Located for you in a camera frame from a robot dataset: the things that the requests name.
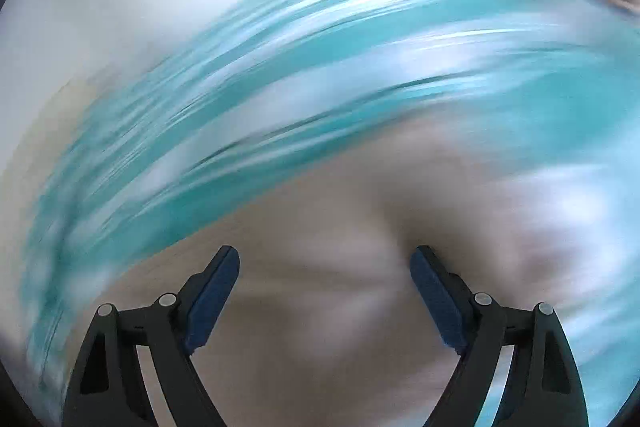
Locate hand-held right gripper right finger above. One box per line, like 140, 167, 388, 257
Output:
409, 245, 588, 427

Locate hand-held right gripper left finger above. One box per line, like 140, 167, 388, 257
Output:
60, 245, 241, 427

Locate beige pants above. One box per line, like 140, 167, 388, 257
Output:
120, 117, 601, 427

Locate teal checked blanket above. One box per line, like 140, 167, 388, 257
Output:
20, 0, 640, 427

